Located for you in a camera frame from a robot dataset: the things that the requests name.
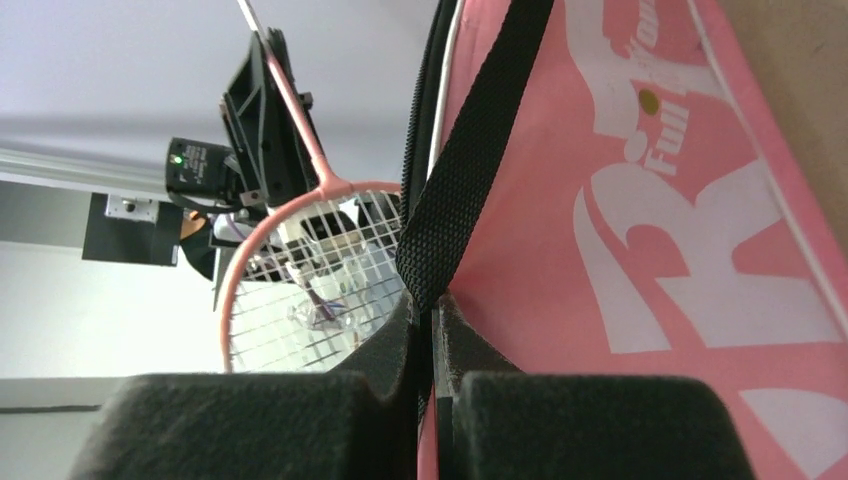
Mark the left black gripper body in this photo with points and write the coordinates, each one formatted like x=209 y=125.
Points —
x=271 y=153

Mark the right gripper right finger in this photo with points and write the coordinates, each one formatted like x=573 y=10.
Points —
x=490 y=420

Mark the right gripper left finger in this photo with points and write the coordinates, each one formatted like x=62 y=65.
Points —
x=357 y=421

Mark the pink badminton racket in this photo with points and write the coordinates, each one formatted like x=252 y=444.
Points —
x=316 y=278

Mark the pink racket cover bag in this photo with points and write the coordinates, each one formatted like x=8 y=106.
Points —
x=649 y=218

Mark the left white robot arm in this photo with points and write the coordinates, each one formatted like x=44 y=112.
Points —
x=205 y=179

